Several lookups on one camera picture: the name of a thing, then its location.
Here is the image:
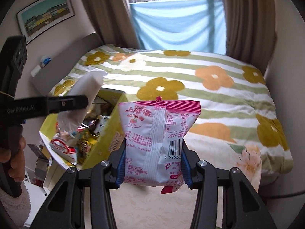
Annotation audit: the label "white small snack packet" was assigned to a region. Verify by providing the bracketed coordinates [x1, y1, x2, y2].
[57, 71, 107, 132]

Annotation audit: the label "pink white snack bag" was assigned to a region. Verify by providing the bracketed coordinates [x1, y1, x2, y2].
[118, 97, 201, 194]

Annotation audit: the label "left fuzzy sleeve forearm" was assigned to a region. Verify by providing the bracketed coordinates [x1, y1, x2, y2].
[1, 182, 31, 228]

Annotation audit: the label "person's left hand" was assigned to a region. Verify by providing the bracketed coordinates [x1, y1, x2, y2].
[0, 136, 26, 182]

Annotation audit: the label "grey headboard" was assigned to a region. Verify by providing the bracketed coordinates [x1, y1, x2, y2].
[31, 33, 102, 96]

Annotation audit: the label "red white shrimp flakes bag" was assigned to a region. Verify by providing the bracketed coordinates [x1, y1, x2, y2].
[48, 123, 79, 166]

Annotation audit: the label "items on headboard shelf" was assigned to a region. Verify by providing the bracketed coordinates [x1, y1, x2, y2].
[30, 55, 52, 77]

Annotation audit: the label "floral striped green quilt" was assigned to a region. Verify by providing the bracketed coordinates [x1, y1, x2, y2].
[50, 44, 294, 185]

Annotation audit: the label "yellow-green cardboard box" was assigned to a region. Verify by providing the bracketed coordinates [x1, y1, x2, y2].
[39, 88, 127, 170]

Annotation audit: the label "framed houses picture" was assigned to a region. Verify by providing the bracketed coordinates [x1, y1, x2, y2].
[16, 0, 75, 44]

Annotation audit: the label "left brown curtain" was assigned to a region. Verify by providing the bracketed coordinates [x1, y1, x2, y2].
[82, 0, 140, 49]

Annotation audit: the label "brown curtain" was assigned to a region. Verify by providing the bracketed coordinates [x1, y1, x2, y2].
[82, 0, 140, 49]
[223, 0, 277, 74]

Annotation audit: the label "right brown curtain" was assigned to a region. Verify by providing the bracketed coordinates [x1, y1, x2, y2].
[223, 0, 277, 74]

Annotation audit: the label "light blue hanging cloth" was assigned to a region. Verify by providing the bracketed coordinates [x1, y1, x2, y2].
[130, 0, 226, 55]

